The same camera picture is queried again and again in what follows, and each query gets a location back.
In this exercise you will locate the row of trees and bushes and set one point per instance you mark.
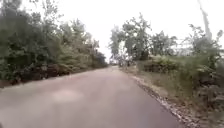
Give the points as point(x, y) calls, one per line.
point(143, 40)

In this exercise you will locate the grey asphalt road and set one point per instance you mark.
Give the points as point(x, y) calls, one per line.
point(93, 100)

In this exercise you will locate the grassy roadside verge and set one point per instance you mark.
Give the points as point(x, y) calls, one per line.
point(156, 81)

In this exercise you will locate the pale gravel strip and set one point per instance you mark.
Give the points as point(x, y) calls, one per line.
point(168, 107)

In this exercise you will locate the dense wood of green trees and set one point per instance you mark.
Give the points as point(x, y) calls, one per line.
point(33, 50)

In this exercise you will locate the pale bare tree trunk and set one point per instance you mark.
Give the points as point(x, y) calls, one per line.
point(207, 23)

